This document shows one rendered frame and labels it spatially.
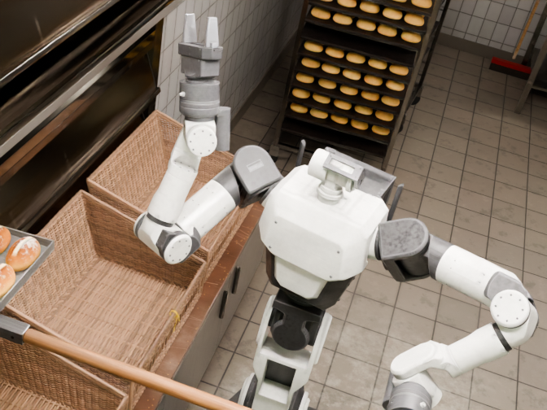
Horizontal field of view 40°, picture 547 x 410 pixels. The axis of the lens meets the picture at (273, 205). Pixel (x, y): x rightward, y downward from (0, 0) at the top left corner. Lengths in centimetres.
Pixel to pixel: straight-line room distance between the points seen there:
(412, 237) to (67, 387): 107
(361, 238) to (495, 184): 312
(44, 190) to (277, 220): 88
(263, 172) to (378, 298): 195
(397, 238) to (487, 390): 184
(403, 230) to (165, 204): 54
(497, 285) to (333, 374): 172
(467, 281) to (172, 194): 67
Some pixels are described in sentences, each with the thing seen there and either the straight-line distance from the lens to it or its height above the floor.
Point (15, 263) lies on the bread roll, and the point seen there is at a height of 121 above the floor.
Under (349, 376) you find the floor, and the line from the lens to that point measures 331.
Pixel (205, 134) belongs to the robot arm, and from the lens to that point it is 165.
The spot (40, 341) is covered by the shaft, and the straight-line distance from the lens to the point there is 164.
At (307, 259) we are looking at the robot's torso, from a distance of 179.
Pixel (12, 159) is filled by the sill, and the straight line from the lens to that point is 220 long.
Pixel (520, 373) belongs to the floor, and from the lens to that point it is 366.
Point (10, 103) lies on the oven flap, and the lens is 199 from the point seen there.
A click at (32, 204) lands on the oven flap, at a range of 236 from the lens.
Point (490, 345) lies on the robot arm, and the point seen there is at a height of 134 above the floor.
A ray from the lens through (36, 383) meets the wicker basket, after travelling 231.
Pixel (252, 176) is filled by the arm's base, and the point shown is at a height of 139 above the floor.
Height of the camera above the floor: 244
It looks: 37 degrees down
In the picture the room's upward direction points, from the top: 13 degrees clockwise
